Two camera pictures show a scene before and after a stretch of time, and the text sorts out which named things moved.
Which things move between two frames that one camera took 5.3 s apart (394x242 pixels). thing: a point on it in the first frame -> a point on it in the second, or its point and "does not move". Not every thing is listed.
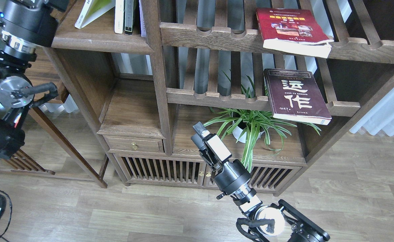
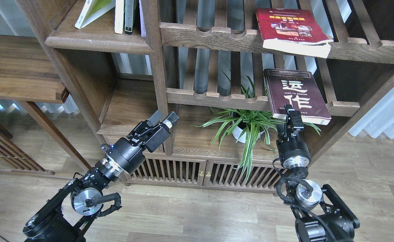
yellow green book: [92, 9] does not move
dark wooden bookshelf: [277, 82] does not move
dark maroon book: [294, 95] does not move
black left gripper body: [34, 21] -> [122, 156]
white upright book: [119, 14] does not move
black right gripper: [210, 146] -> [294, 153]
